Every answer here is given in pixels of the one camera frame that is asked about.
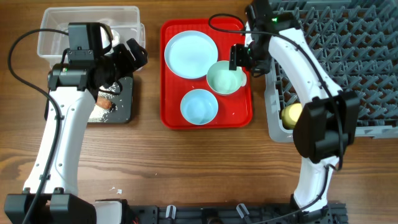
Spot white plastic spoon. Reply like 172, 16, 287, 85
241, 72, 248, 86

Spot green bowl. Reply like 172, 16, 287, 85
206, 60, 243, 96

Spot orange carrot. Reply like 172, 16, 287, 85
96, 96, 113, 110

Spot light blue plate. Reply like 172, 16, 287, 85
164, 30, 218, 80

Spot white rice leftovers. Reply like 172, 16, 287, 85
88, 81, 123, 123

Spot yellow plastic cup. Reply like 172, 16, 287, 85
280, 103, 302, 129

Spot light blue bowl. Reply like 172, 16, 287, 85
180, 89, 219, 126

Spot white tissue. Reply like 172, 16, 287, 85
111, 29, 121, 47

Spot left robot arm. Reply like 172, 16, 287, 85
4, 39, 147, 223

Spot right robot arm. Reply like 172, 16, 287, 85
229, 0, 359, 213

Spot grey dishwasher rack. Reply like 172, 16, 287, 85
269, 0, 397, 139

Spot clear plastic bin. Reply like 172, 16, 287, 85
37, 6, 146, 72

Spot black plastic tray bin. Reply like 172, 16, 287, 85
48, 67, 134, 124

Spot red serving tray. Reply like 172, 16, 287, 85
160, 19, 252, 129

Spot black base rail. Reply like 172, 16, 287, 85
131, 203, 349, 224

